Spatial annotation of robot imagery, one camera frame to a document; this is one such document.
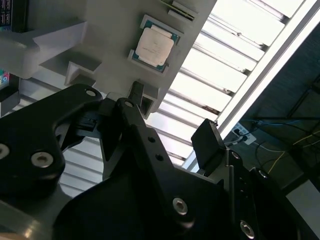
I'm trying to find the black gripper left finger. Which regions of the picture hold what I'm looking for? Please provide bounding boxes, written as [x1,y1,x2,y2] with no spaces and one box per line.
[0,81,197,230]

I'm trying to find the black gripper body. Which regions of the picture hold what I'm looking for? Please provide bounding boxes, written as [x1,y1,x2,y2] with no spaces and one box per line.
[53,167,236,240]

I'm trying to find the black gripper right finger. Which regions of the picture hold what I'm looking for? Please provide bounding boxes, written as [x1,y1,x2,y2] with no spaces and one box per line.
[191,118,296,240]

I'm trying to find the silver square CPU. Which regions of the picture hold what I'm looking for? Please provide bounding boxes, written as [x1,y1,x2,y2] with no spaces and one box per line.
[131,18,181,72]

